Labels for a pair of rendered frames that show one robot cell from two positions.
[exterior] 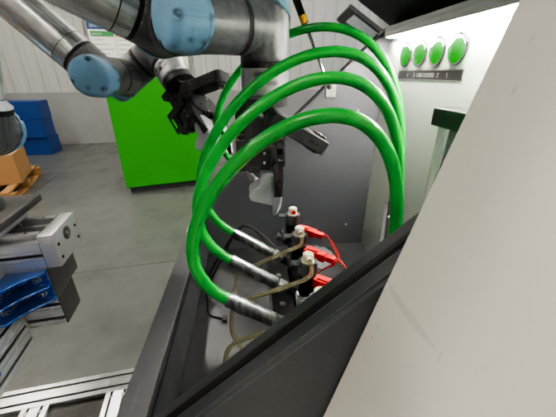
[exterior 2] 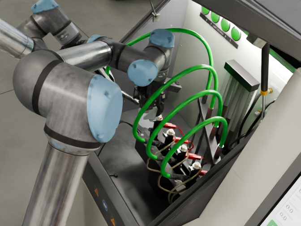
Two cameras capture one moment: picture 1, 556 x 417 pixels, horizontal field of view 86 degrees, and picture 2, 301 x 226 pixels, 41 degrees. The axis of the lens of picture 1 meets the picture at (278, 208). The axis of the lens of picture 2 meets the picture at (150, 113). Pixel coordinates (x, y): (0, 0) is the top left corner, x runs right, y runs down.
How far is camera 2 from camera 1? 0.99 m
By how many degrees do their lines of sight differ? 32
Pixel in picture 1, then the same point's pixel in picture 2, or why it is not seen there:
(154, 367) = (124, 207)
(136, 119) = not seen: outside the picture
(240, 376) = (191, 198)
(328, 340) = (215, 183)
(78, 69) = not seen: hidden behind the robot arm
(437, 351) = (245, 183)
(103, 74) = not seen: hidden behind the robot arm
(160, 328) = (111, 191)
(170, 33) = (143, 84)
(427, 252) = (242, 164)
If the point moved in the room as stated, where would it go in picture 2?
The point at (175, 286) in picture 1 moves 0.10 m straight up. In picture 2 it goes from (98, 167) to (100, 149)
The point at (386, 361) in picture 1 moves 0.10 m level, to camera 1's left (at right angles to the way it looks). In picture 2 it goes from (233, 185) to (204, 195)
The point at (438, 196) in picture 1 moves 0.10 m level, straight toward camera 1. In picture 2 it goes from (244, 153) to (248, 181)
